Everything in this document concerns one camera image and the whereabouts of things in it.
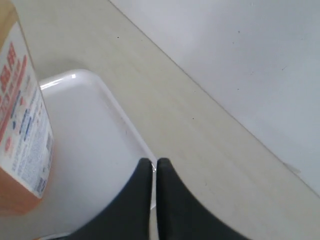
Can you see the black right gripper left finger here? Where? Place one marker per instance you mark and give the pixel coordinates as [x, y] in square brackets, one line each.
[127, 217]

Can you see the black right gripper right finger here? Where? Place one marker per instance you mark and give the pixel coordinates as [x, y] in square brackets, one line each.
[180, 216]

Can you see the orange soap pump bottle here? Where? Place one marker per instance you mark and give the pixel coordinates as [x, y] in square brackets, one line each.
[26, 136]

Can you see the white rectangular plastic tray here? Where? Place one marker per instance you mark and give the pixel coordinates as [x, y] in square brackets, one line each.
[95, 152]

